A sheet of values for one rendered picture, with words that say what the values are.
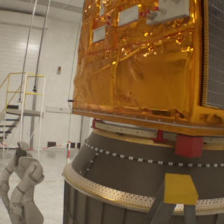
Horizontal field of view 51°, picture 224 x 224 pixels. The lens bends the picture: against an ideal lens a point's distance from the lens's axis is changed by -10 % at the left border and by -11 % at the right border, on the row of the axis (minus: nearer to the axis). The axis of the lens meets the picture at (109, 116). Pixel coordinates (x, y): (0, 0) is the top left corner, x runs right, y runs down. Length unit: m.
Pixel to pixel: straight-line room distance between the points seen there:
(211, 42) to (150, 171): 1.06
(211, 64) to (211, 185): 0.94
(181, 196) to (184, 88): 0.77
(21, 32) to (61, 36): 1.73
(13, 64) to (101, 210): 8.05
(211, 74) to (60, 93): 8.72
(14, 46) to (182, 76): 8.41
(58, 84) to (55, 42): 1.71
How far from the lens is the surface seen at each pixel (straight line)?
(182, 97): 1.65
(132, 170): 2.01
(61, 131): 10.21
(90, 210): 2.20
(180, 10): 1.80
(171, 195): 1.12
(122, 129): 2.13
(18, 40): 9.72
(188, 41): 1.73
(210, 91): 1.71
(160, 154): 2.01
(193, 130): 1.66
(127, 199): 1.94
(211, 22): 1.82
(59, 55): 10.17
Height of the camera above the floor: 1.86
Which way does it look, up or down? 2 degrees down
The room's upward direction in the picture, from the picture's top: 6 degrees clockwise
